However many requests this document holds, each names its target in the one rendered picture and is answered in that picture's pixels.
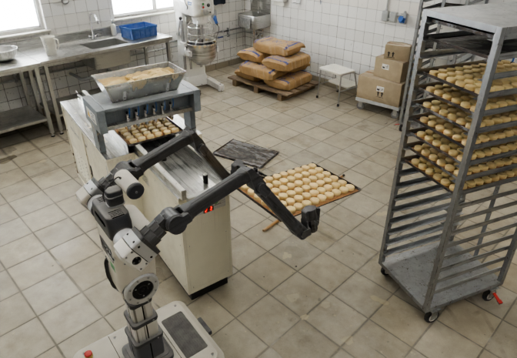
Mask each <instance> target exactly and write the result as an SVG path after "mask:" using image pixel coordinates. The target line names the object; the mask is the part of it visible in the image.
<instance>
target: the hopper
mask: <svg viewBox="0 0 517 358"><path fill-rule="evenodd" d="M157 68H163V69H171V70H172V71H173V72H174V73H173V74H169V75H161V76H157V77H153V78H148V79H141V80H137V81H132V82H125V83H121V84H116V85H109V86H104V85H103V84H102V83H101V82H104V81H108V80H115V79H118V78H120V77H125V76H126V75H127V74H132V75H141V74H145V73H147V72H148V70H153V69H157ZM185 73H186V71H185V70H184V69H181V68H179V67H178V66H177V65H174V64H172V63H171V62H161V63H156V64H152V65H143V66H139V67H134V68H130V69H121V70H117V71H112V72H103V73H99V74H94V75H91V76H92V77H93V79H94V80H95V81H96V83H97V84H98V86H99V88H100V89H101V90H102V92H103V94H104V95H105V97H107V98H108V99H109V100H110V101H111V102H112V103H115V102H121V101H125V100H129V99H136V98H140V97H144V96H148V95H154V94H159V93H163V92H169V91H173V90H176V89H178V87H179V84H180V82H181V80H182V78H183V76H184V74H185Z"/></svg>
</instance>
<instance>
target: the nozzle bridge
mask: <svg viewBox="0 0 517 358"><path fill-rule="evenodd" d="M172 99H174V106H173V108H172V111H170V110H169V102H172V105H173V101H172ZM164 100H165V103H164ZM82 101H83V105H84V108H85V115H86V118H87V120H88V121H90V123H91V126H92V132H93V136H94V140H95V147H96V148H97V150H98V151H99V152H100V153H101V154H102V153H105V152H107V151H106V147H105V140H104V136H103V135H104V134H107V133H108V131H111V130H114V129H120V128H123V127H126V126H131V125H136V124H139V123H143V122H148V121H152V120H156V119H161V118H165V117H168V116H171V115H177V114H181V113H184V121H185V125H186V126H188V127H189V128H190V129H196V124H195V112H197V111H201V101H200V90H199V89H197V88H196V87H194V86H193V85H191V84H189V83H188V82H186V81H185V80H183V79H182V80H181V82H180V84H179V87H178V89H176V90H173V91H169V92H163V93H159V94H154V95H148V96H144V97H140V98H136V99H129V100H125V101H121V102H115V103H112V102H111V101H110V100H109V99H108V98H107V97H105V95H104V94H103V92H102V93H97V94H93V95H86V96H82ZM155 103H157V111H156V115H153V112H152V106H153V105H154V106H155V109H156V105H155ZM161 103H163V105H164V108H165V109H164V113H162V111H161ZM147 104H148V113H147V117H145V116H144V107H146V110H147ZM138 107H139V115H138V119H136V118H135V109H137V112H138ZM128 108H130V118H129V119H130V121H127V120H126V115H125V114H126V111H128V114H129V110H128Z"/></svg>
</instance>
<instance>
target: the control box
mask: <svg viewBox="0 0 517 358"><path fill-rule="evenodd" d="M206 190H208V189H206ZM206 190H203V191H201V192H197V193H195V194H192V195H190V196H186V201H187V202H188V201H190V200H192V199H194V198H195V197H196V196H198V195H200V194H202V193H203V192H204V191H206ZM222 206H225V197H224V198H223V199H221V200H219V201H218V203H216V204H213V205H212V206H210V207H212V209H211V210H210V207H208V208H207V212H210V211H212V210H214V209H217V208H220V207H222Z"/></svg>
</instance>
